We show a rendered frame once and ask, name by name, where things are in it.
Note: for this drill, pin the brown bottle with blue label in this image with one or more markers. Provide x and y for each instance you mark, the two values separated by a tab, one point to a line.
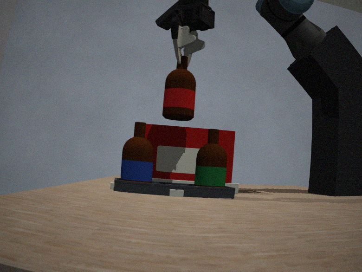
137	157

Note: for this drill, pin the brown bottle with red label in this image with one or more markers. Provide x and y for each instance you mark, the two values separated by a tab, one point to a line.
179	93

